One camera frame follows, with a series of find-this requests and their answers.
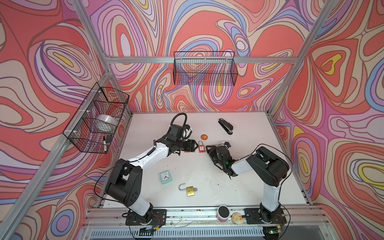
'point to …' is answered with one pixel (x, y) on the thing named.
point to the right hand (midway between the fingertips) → (206, 151)
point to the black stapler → (227, 127)
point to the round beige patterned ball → (237, 218)
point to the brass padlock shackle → (190, 190)
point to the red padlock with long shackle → (201, 147)
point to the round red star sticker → (204, 137)
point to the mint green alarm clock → (165, 177)
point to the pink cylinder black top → (222, 213)
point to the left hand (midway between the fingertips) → (195, 144)
